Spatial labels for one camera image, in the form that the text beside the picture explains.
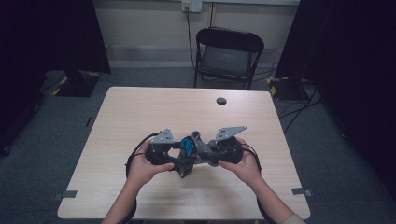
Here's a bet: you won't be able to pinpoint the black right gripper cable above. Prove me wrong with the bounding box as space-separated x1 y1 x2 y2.
241 143 276 224

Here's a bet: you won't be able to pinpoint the black stand base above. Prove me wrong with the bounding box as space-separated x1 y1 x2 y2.
55 69 101 98
266 76 311 102

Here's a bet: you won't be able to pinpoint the person's left hand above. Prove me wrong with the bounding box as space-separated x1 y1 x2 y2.
126 141 176 190

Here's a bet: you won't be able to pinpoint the blue and black toy car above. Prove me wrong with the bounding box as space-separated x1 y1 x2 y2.
177 136 198 179

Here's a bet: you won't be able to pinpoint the black floor cables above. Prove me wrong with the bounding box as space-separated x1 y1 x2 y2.
277 83 324 135

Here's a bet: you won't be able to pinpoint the dark curtain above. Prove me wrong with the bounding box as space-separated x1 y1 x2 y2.
0 0 112 157
275 0 396 195

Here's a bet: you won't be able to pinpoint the black wall socket cable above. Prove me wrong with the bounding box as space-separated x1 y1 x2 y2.
185 6 196 70

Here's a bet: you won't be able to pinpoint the black folding chair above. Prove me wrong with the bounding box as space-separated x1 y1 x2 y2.
193 26 265 91

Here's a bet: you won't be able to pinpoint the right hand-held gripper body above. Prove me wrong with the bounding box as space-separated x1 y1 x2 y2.
214 125 248 165

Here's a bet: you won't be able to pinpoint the grey cloth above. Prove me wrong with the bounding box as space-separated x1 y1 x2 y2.
190 130 219 168

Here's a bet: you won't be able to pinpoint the person's right hand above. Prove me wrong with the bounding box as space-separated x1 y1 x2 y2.
218 136 262 188

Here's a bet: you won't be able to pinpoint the white wall socket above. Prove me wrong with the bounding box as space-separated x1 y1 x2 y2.
181 0 204 13

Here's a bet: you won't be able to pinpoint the grey tape strip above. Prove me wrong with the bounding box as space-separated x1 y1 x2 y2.
52 189 78 202
291 187 313 198

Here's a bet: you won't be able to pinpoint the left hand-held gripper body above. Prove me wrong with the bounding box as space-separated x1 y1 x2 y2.
145 128 176 166

